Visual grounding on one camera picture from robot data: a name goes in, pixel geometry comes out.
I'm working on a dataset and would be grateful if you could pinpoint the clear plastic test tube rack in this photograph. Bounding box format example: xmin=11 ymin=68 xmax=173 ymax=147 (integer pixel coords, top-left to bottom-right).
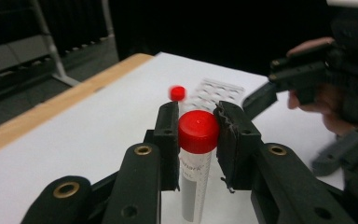
xmin=181 ymin=77 xmax=246 ymax=115

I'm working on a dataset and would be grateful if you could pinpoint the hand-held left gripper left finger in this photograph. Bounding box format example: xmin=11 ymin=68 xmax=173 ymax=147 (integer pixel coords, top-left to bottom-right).
xmin=144 ymin=101 xmax=181 ymax=191

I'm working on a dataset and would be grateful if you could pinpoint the grey metal stand leg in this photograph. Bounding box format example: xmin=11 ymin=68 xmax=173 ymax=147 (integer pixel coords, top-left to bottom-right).
xmin=29 ymin=0 xmax=82 ymax=88
xmin=101 ymin=0 xmax=117 ymax=39

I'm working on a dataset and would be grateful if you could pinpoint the grey panel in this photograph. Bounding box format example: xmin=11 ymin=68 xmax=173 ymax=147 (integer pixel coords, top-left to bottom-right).
xmin=0 ymin=34 xmax=51 ymax=78

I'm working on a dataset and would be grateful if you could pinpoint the white table sheet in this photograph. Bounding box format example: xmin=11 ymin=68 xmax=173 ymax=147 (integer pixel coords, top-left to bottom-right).
xmin=0 ymin=51 xmax=346 ymax=224

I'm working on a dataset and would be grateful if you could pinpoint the red-capped test tube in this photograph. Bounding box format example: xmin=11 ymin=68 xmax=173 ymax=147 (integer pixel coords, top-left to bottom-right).
xmin=177 ymin=109 xmax=221 ymax=224
xmin=168 ymin=85 xmax=188 ymax=110

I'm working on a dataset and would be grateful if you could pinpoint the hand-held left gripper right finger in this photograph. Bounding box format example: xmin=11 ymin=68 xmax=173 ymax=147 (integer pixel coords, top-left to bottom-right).
xmin=213 ymin=100 xmax=264 ymax=194

